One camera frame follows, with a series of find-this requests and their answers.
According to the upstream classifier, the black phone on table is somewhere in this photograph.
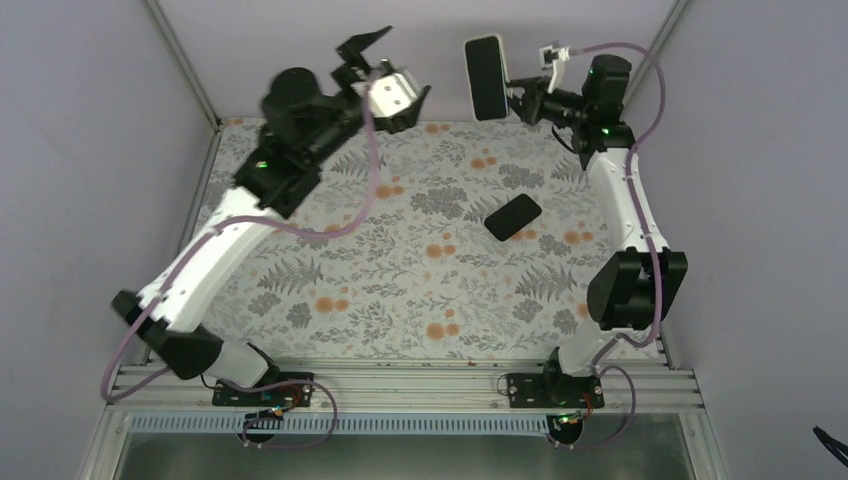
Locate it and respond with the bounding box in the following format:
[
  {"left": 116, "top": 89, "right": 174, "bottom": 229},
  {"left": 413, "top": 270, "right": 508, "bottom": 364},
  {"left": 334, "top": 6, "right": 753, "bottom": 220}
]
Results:
[{"left": 483, "top": 194, "right": 542, "bottom": 242}]

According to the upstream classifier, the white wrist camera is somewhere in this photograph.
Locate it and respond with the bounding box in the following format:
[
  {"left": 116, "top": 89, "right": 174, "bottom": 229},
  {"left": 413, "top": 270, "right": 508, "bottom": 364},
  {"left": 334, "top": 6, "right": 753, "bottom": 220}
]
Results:
[
  {"left": 539, "top": 44, "right": 571, "bottom": 94},
  {"left": 368, "top": 70, "right": 422, "bottom": 118}
]

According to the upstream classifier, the black object at edge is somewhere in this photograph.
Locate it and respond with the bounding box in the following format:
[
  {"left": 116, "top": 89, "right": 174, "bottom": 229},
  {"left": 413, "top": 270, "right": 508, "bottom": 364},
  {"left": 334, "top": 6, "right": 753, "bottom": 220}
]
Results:
[{"left": 812, "top": 426, "right": 848, "bottom": 467}]

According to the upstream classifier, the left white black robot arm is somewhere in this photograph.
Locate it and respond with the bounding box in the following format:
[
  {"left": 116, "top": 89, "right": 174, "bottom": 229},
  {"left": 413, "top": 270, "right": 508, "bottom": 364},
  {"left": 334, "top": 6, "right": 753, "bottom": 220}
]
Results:
[{"left": 111, "top": 30, "right": 429, "bottom": 405}]

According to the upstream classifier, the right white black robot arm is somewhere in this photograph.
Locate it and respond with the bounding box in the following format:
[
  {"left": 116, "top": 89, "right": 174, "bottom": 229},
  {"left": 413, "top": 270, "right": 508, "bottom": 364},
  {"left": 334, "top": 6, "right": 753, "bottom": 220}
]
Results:
[{"left": 508, "top": 46, "right": 688, "bottom": 407}]

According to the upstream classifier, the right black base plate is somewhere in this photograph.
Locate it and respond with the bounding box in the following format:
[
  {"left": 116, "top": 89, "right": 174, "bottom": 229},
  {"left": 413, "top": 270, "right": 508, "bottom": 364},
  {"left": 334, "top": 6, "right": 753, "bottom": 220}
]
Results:
[{"left": 505, "top": 373, "right": 605, "bottom": 409}]

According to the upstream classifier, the black smartphone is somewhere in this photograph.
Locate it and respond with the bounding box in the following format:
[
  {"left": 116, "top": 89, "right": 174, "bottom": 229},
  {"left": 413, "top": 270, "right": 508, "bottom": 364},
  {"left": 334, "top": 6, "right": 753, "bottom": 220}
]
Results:
[{"left": 464, "top": 36, "right": 510, "bottom": 123}]

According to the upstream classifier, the aluminium rail frame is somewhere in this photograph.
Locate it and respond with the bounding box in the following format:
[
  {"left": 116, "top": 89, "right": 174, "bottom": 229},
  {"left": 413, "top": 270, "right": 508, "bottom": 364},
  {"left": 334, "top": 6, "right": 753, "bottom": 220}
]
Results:
[{"left": 81, "top": 359, "right": 726, "bottom": 479}]

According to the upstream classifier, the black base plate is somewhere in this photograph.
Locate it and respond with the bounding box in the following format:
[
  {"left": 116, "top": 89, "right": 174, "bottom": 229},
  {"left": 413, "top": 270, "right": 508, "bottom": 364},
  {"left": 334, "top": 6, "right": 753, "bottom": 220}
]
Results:
[
  {"left": 505, "top": 373, "right": 605, "bottom": 409},
  {"left": 211, "top": 381, "right": 312, "bottom": 409}
]

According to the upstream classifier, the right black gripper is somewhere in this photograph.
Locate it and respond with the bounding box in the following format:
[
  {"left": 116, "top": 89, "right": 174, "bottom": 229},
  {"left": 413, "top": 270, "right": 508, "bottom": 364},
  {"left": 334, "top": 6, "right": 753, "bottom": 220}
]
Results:
[{"left": 494, "top": 76, "right": 590, "bottom": 129}]

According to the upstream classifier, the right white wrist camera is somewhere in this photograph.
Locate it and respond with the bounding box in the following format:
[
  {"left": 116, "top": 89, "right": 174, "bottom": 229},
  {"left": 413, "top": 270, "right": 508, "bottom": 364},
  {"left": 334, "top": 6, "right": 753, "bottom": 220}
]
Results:
[{"left": 539, "top": 44, "right": 571, "bottom": 94}]

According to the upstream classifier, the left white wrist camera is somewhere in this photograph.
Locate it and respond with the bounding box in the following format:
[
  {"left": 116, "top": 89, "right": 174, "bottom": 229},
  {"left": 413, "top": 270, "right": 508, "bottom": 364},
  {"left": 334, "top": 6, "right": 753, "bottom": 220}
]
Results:
[{"left": 368, "top": 70, "right": 422, "bottom": 118}]

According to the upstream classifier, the floral patterned table mat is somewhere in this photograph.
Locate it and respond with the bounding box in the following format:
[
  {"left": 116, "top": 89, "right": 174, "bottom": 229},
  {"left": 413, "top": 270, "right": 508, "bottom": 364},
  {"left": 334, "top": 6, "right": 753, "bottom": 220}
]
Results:
[{"left": 203, "top": 122, "right": 612, "bottom": 361}]

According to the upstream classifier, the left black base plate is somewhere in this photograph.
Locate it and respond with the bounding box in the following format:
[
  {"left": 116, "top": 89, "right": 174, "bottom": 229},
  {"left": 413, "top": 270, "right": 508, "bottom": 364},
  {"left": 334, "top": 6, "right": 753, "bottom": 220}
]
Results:
[{"left": 211, "top": 381, "right": 312, "bottom": 409}]

